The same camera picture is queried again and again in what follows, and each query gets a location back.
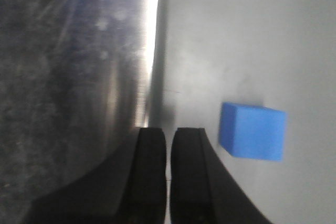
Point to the blue cube block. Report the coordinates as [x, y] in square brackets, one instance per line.
[254, 132]

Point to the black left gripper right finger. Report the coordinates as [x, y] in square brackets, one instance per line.
[202, 189]

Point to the grey metal tray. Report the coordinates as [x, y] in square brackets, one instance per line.
[274, 53]

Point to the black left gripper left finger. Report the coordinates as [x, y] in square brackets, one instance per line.
[128, 187]

